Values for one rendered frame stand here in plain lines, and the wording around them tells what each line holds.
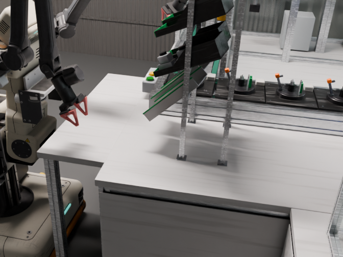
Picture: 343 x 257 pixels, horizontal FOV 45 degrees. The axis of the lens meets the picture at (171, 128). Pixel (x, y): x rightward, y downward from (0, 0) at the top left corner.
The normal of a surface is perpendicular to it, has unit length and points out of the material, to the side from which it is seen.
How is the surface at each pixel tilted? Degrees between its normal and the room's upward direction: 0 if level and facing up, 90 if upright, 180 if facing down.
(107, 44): 90
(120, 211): 90
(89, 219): 0
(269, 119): 90
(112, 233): 90
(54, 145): 0
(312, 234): 0
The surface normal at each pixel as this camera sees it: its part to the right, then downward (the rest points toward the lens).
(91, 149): 0.04, -0.87
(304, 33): -0.17, 0.48
